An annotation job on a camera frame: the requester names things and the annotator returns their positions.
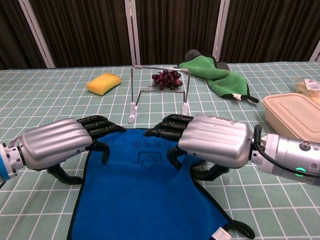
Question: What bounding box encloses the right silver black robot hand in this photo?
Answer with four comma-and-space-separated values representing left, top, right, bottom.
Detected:
142, 114, 252, 181

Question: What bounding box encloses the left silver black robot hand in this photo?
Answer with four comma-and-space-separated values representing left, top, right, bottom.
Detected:
15, 115, 127, 186

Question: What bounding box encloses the blue cloth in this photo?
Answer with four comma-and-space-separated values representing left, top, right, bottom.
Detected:
66, 127, 256, 240

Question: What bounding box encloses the green cloth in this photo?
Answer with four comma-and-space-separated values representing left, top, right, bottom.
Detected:
176, 49, 260, 103

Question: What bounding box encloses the green white grid tablecloth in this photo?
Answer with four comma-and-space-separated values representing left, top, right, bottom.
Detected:
0, 59, 320, 240

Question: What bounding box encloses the yellow sponge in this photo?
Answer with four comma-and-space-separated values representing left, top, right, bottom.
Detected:
86, 72, 123, 97

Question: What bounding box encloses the dark red grape bunch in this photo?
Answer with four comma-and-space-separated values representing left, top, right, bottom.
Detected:
151, 69, 183, 91

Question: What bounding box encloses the beige lidded food container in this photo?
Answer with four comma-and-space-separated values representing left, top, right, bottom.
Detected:
261, 92, 320, 137

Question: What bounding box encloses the clear bag of yellow snacks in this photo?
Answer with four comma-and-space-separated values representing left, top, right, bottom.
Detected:
292, 76, 320, 104

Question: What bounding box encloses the black pleated curtain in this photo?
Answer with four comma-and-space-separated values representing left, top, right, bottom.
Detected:
0, 0, 320, 71

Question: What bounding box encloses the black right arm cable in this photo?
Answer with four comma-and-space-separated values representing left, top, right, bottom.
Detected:
251, 124, 320, 180

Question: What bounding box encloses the metal wire rack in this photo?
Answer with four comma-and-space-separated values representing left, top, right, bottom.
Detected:
127, 64, 194, 125

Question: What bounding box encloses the white partition frame post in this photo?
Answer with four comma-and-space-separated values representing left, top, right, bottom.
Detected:
309, 41, 320, 62
17, 0, 56, 69
211, 0, 231, 64
124, 0, 142, 67

